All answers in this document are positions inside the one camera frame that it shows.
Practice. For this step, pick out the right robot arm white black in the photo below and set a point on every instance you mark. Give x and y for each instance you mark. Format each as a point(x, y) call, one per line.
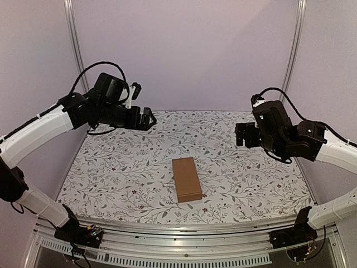
point(313, 141)

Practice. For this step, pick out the floral patterned table mat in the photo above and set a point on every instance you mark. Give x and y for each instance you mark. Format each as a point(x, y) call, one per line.
point(127, 175)

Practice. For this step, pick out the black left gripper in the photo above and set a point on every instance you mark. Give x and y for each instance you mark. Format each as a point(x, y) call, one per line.
point(134, 123)

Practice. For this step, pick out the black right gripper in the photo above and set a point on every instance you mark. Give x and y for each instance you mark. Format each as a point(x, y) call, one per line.
point(249, 134)

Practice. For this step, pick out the aluminium corner post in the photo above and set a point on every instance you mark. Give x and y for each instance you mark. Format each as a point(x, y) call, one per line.
point(71, 25)
point(297, 33)

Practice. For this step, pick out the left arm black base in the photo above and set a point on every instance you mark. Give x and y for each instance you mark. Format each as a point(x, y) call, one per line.
point(71, 231)

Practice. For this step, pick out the right aluminium corner post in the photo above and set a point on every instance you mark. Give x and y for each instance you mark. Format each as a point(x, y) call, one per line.
point(297, 33)

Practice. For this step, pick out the brown cardboard box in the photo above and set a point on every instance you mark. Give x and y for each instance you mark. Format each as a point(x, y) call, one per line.
point(188, 187)

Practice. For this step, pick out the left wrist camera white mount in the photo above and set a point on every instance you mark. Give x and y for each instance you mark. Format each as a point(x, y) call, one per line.
point(128, 97)

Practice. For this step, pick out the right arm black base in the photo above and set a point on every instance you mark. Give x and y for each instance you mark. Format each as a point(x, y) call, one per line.
point(299, 233)

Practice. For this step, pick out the aluminium front rail frame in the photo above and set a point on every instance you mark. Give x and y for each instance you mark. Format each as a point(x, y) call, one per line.
point(125, 244)

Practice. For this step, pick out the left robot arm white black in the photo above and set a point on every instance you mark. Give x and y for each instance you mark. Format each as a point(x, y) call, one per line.
point(109, 102)

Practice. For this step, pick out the left aluminium corner post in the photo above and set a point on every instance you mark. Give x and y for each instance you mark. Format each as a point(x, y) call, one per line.
point(71, 25)

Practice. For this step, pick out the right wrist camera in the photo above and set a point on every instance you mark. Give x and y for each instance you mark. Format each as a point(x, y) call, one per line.
point(257, 100)

